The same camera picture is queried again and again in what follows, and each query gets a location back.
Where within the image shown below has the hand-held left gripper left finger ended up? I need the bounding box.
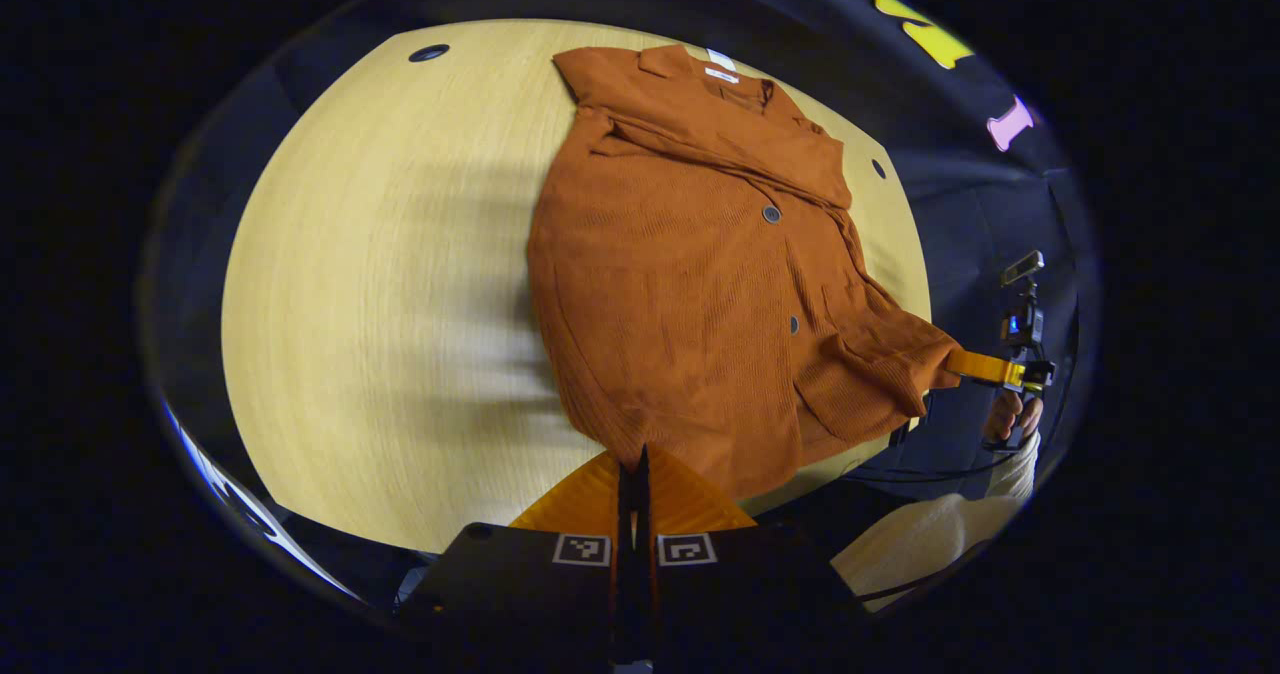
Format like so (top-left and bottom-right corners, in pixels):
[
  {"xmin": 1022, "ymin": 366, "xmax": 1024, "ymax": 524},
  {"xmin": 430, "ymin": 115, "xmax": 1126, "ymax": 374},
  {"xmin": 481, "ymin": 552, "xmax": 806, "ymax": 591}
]
[{"xmin": 398, "ymin": 447, "xmax": 637, "ymax": 667}]

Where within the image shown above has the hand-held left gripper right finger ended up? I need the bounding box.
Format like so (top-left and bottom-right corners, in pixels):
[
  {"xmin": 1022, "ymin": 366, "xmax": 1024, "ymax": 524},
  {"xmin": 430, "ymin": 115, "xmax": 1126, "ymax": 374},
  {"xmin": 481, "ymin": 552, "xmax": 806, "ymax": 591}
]
[{"xmin": 636, "ymin": 442, "xmax": 866, "ymax": 667}]

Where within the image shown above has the orange knitted cardigan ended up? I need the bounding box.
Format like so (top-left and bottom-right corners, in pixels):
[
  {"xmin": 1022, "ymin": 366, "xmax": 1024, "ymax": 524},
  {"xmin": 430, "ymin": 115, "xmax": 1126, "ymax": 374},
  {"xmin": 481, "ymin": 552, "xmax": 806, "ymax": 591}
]
[{"xmin": 527, "ymin": 44, "xmax": 963, "ymax": 501}]

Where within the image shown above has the black backdrop cloth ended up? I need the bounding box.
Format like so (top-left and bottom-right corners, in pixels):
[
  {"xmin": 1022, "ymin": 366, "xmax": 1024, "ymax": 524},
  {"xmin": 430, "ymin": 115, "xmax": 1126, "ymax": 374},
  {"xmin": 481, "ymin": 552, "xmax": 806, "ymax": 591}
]
[{"xmin": 140, "ymin": 0, "xmax": 1101, "ymax": 615}]

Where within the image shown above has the black cable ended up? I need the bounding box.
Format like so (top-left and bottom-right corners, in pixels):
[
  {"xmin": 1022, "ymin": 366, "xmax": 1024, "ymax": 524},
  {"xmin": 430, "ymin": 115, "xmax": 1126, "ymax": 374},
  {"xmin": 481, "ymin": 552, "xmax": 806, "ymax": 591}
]
[{"xmin": 843, "ymin": 452, "xmax": 1013, "ymax": 487}]

